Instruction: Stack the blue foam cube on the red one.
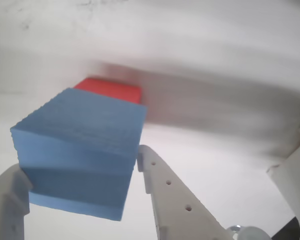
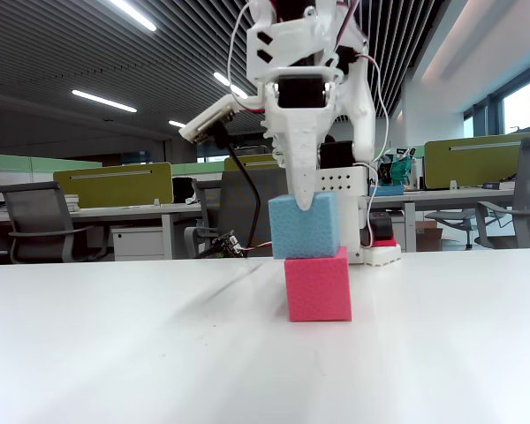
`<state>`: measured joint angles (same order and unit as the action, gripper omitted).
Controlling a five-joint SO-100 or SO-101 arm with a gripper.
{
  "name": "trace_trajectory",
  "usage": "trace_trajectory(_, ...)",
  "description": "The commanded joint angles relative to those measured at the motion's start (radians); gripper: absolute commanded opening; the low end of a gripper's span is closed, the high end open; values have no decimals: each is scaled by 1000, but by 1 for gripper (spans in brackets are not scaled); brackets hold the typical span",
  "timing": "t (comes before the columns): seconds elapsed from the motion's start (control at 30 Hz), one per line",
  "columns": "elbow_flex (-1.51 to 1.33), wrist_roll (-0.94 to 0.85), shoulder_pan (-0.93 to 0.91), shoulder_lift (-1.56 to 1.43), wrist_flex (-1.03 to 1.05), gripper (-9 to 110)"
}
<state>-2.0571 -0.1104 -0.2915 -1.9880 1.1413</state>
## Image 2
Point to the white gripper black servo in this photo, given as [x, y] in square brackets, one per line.
[299, 125]

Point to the blue foam cube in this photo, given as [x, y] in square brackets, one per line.
[300, 229]

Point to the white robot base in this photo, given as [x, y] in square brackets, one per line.
[351, 212]

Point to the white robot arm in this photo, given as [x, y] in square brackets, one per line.
[291, 40]

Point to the red foam cube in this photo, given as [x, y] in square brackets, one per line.
[318, 287]

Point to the stack of books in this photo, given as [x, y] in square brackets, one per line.
[72, 203]

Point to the olive desk divider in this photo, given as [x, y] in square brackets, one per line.
[247, 163]
[468, 168]
[115, 190]

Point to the ceiling light strip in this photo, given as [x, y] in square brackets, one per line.
[132, 14]
[103, 100]
[229, 84]
[176, 124]

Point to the light green partition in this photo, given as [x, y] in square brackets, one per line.
[199, 169]
[26, 165]

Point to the blue tray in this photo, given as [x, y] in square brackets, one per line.
[388, 191]

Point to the green snack bag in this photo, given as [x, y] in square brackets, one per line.
[395, 172]

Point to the dark motor controller board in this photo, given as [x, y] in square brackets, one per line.
[225, 245]

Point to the brown cardboard box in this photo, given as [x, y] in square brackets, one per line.
[428, 236]

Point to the white office desk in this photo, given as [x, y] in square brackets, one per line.
[446, 196]
[115, 212]

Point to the white drawer cabinet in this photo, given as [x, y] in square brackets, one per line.
[137, 243]

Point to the office window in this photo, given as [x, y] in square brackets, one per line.
[517, 110]

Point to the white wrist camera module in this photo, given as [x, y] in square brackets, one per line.
[207, 119]

